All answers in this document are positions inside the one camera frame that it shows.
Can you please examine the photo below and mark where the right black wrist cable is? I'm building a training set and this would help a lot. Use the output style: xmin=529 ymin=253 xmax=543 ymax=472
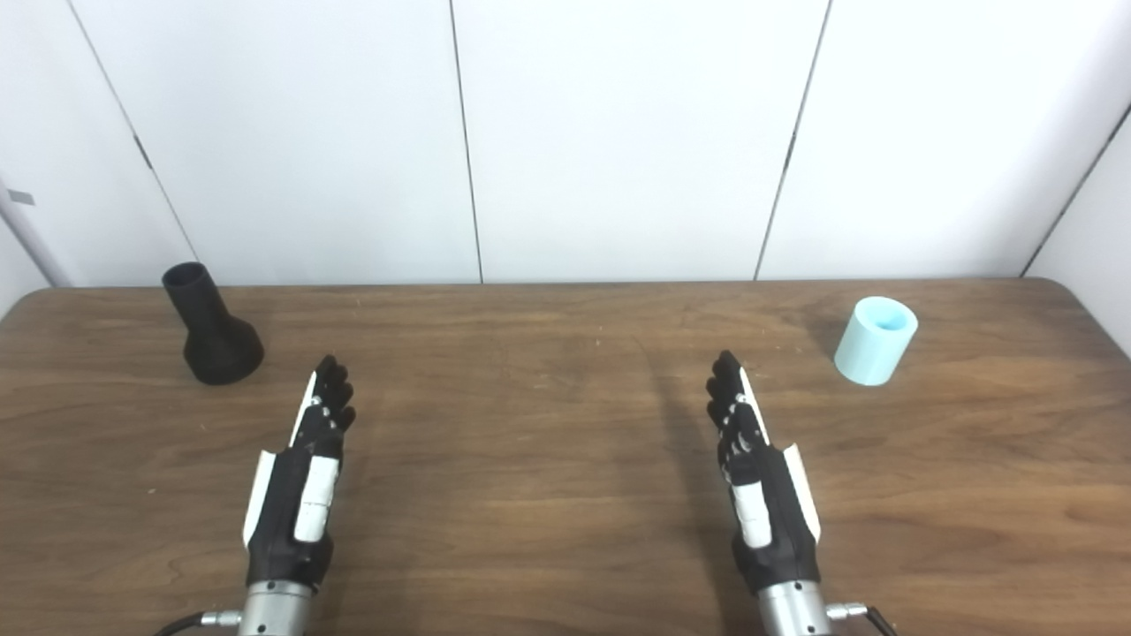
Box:
xmin=826 ymin=602 xmax=899 ymax=636

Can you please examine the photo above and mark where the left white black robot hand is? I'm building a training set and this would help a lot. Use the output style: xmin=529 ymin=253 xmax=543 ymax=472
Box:
xmin=242 ymin=355 xmax=358 ymax=590

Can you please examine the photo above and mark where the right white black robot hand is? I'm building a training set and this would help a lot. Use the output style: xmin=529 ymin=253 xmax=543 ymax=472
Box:
xmin=705 ymin=350 xmax=823 ymax=595

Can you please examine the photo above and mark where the light-blue hose piece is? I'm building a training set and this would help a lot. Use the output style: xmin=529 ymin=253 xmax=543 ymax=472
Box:
xmin=834 ymin=296 xmax=919 ymax=387

